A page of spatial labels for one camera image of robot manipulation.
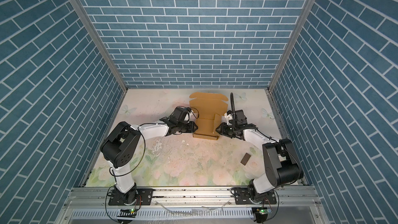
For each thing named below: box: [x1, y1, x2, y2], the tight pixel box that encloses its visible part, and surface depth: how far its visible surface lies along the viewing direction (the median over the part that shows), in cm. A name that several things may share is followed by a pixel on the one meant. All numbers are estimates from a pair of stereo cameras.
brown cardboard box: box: [189, 91, 229, 141], surface depth 92 cm
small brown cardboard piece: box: [240, 152, 251, 166], surface depth 88 cm
